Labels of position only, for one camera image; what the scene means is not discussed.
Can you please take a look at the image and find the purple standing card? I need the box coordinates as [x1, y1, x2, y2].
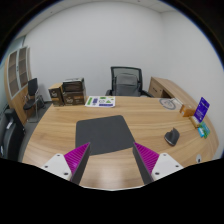
[194, 98, 210, 123]

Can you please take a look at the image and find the brown box lower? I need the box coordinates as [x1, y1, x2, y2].
[63, 90, 86, 106]

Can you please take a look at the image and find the brown box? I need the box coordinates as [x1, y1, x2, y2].
[63, 78, 85, 92]
[49, 83, 64, 106]
[63, 90, 86, 106]

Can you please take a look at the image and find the brown box left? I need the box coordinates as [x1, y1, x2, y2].
[49, 83, 64, 106]

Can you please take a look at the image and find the brown box upper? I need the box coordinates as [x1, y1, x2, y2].
[63, 78, 85, 92]

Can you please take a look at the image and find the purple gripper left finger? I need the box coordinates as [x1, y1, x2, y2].
[42, 142, 92, 186]

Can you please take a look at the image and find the black chair at left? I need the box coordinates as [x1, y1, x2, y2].
[0, 108, 25, 161]

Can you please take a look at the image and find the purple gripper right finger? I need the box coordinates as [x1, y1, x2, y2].
[132, 141, 184, 185]

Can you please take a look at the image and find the white printed paper sheet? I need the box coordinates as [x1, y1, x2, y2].
[85, 96, 115, 108]

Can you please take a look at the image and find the green teal small box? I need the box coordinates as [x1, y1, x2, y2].
[198, 121, 210, 138]

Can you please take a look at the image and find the black mesh office chair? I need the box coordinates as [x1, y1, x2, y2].
[106, 66, 151, 97]

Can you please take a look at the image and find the black visitor chair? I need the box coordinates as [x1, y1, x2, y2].
[23, 78, 45, 114]

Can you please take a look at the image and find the orange small box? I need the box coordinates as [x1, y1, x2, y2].
[180, 104, 195, 117]

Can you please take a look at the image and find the wooden side cabinet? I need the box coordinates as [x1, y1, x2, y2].
[148, 77, 197, 107]

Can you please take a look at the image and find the wooden bookshelf cabinet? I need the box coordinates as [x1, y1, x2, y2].
[4, 46, 32, 124]

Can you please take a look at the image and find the dark grey mouse pad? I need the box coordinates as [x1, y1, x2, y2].
[75, 115, 135, 155]

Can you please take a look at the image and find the black vertical mouse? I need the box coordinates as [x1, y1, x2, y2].
[164, 128, 180, 146]

